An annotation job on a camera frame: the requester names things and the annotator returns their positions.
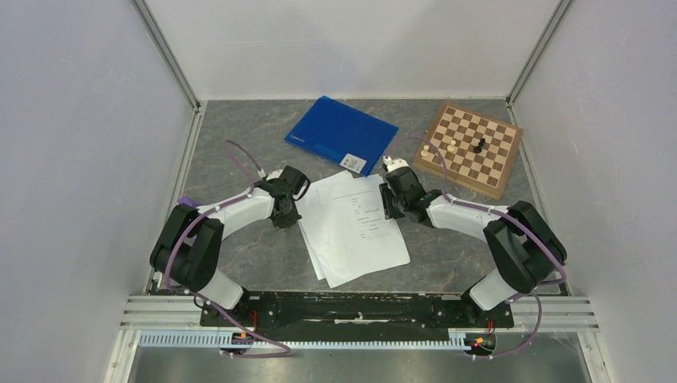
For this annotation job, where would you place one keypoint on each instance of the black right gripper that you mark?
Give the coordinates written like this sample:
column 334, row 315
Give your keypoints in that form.
column 389, row 211

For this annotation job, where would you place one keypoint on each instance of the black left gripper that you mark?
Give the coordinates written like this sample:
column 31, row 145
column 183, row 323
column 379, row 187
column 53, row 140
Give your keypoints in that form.
column 280, row 223

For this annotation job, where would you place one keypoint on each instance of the white paper sheet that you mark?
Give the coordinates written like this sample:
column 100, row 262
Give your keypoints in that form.
column 363, row 241

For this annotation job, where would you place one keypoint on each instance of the blue plastic folder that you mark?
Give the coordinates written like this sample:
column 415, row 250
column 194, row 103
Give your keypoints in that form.
column 342, row 135

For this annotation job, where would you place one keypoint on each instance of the printed text paper sheet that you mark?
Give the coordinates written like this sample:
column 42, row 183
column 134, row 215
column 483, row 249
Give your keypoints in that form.
column 318, row 221

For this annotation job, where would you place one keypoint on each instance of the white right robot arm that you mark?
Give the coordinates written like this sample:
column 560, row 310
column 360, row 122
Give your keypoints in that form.
column 525, row 250

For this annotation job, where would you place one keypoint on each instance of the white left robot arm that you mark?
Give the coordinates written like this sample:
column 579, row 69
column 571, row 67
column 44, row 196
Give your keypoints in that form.
column 188, row 249

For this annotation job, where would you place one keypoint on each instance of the wooden chessboard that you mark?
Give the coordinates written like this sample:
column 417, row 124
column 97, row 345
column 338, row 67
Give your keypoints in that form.
column 487, row 172

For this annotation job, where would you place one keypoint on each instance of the black chess piece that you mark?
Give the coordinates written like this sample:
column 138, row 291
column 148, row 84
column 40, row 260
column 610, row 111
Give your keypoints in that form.
column 480, row 146

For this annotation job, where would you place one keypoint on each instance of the purple plastic object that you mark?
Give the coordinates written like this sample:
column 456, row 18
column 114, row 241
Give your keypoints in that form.
column 188, row 201

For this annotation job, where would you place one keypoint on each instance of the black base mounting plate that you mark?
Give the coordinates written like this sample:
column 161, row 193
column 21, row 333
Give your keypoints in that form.
column 285, row 316

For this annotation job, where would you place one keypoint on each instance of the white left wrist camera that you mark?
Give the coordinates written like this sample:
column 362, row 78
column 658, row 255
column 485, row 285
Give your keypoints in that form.
column 269, row 176

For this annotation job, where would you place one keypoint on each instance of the white slotted cable duct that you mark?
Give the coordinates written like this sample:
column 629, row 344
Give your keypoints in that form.
column 223, row 339

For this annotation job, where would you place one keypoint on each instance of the aluminium frame post left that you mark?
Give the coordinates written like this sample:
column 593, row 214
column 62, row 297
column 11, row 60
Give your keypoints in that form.
column 161, row 43

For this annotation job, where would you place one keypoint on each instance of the aluminium frame post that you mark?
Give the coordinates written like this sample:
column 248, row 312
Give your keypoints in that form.
column 539, row 48
column 161, row 43

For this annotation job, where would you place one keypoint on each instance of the aluminium frame post right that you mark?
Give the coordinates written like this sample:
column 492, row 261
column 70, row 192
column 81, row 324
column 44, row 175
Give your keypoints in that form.
column 539, row 48

